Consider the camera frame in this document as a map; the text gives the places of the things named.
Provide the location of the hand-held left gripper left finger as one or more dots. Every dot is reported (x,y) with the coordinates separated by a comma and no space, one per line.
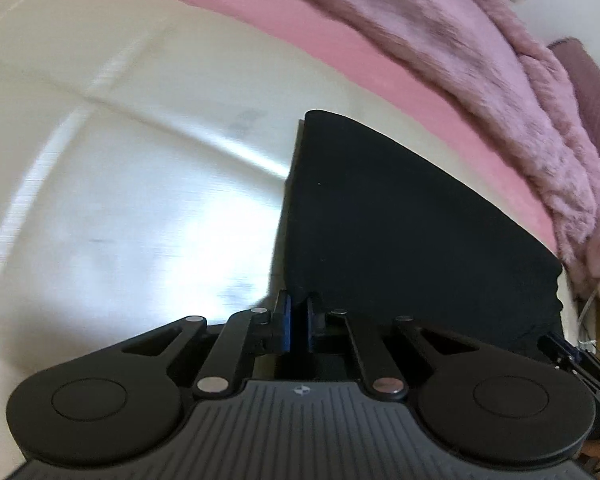
(285,322)

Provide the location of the black pants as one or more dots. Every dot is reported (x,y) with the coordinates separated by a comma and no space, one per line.
(405,220)

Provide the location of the mauve quilted headboard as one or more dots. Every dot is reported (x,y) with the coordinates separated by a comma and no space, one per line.
(595,95)

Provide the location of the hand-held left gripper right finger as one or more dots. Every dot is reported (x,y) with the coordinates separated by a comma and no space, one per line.
(312,325)

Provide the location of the pink bed sheet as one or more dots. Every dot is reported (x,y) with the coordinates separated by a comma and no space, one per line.
(380,85)

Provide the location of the pink fluffy blanket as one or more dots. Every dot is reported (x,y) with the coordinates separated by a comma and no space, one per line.
(430,20)

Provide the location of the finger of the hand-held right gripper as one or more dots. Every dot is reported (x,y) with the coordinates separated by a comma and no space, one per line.
(577,357)

